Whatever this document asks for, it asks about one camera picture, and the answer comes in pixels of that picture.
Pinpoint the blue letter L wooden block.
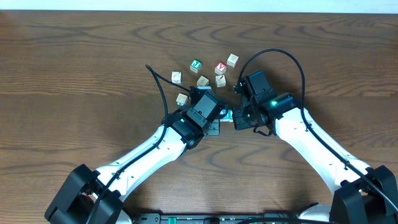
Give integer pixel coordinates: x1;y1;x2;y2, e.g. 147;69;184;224
220;109;230;122

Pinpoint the green letter F wooden block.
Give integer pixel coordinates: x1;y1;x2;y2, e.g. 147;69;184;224
228;110;233;123

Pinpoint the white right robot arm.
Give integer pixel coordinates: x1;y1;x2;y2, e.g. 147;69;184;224
233;93;397;223

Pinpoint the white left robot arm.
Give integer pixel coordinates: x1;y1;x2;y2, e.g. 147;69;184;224
44;108;220;223

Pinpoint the plain block left near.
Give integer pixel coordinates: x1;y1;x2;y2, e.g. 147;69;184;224
176;93;189;106

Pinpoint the yellow framed wooden block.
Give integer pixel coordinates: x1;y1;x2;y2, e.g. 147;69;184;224
197;76;210;86

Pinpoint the plain pictured wooden block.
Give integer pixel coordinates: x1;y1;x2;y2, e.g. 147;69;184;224
215;75;226;88

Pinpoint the red letter A wooden block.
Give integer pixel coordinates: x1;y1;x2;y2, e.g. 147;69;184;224
215;62;226;75

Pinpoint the red letter M wooden block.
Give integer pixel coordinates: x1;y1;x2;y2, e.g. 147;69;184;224
227;54;239;67

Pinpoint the dark green side wooden block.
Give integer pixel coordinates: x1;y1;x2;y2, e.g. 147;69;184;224
171;71;182;84

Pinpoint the green letter J wooden block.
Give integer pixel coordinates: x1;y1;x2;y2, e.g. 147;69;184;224
190;59;202;73

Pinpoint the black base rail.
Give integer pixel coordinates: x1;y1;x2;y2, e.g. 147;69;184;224
132;213;298;224

